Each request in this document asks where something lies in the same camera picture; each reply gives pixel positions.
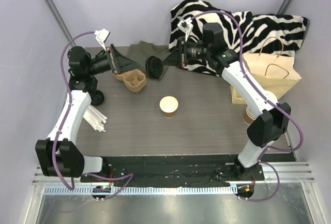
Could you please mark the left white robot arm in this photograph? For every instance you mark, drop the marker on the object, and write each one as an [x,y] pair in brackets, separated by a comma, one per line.
[58,152]

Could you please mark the zebra print blanket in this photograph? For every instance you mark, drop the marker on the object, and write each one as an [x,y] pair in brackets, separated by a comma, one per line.
[269,32]

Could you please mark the black plastic cup lid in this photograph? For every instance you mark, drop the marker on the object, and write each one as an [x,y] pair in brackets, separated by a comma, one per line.
[154,67]

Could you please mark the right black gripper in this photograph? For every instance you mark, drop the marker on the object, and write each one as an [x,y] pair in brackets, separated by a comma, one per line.
[181,52]

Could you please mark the brown pulp cup carrier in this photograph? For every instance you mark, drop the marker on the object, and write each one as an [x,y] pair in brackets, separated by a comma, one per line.
[134,80]

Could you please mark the white wrapped straws bundle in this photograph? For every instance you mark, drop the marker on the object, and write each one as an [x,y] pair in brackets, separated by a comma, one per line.
[95,118]

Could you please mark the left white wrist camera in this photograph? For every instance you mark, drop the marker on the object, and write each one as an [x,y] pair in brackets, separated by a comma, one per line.
[101,36]

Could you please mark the aluminium rail frame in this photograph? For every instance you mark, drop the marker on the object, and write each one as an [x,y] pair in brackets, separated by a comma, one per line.
[174,136]

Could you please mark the olive green cloth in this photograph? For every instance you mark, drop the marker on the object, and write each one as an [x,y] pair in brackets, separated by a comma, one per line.
[142,51]

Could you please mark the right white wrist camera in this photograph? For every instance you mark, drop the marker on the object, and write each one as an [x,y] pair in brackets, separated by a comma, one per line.
[186,26]

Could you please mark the stack of paper cups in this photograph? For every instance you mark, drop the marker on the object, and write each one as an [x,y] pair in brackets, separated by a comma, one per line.
[249,117]

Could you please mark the stack of black lids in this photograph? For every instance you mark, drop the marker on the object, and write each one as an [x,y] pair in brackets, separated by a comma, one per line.
[97,98]

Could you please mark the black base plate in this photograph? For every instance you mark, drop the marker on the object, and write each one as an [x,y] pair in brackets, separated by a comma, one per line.
[167,171]

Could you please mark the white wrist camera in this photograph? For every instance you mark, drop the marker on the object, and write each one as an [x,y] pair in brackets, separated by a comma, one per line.
[101,36]
[186,26]

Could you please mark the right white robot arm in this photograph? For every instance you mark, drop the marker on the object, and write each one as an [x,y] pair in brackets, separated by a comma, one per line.
[270,117]

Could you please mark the brown paper bag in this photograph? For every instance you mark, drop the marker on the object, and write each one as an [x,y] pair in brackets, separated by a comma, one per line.
[274,72]

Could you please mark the brown paper coffee cup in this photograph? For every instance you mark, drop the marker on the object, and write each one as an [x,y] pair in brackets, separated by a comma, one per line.
[168,106]

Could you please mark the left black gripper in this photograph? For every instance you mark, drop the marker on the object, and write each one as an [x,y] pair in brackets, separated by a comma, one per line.
[115,59]

